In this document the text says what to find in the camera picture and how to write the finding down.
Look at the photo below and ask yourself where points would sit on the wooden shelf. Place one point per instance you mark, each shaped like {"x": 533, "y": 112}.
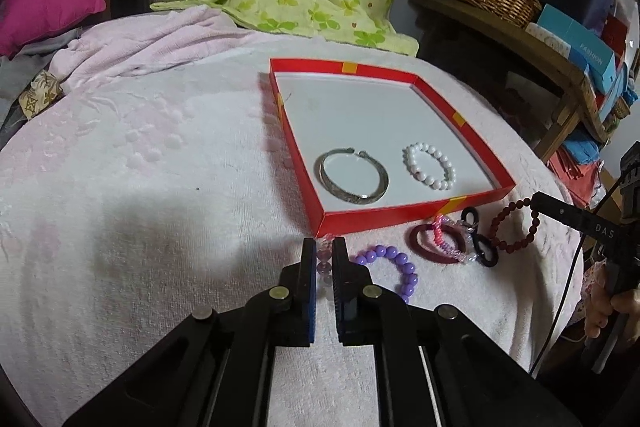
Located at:
{"x": 550, "y": 72}

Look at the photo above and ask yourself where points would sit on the silver bangle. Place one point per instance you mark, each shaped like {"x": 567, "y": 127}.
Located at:
{"x": 350, "y": 198}

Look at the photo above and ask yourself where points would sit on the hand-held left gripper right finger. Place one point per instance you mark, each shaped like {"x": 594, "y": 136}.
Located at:
{"x": 340, "y": 292}

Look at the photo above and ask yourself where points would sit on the teal box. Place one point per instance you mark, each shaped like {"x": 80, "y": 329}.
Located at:
{"x": 575, "y": 42}

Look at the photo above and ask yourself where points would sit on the pale pink blanket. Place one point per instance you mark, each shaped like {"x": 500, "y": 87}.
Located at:
{"x": 150, "y": 167}

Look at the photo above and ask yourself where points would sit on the grey cloth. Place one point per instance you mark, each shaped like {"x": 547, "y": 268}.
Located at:
{"x": 20, "y": 72}

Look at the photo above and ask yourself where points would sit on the leaf patterned cloth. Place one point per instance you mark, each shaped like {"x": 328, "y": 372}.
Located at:
{"x": 42, "y": 94}

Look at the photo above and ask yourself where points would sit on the person's right hand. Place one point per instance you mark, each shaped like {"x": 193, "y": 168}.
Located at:
{"x": 597, "y": 307}

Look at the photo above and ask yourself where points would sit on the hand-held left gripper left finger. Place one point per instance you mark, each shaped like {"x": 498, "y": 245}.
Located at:
{"x": 311, "y": 292}

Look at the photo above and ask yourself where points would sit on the red cardboard box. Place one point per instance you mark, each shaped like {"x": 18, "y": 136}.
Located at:
{"x": 350, "y": 107}

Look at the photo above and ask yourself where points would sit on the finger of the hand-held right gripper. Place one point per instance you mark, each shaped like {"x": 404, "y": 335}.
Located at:
{"x": 565, "y": 213}

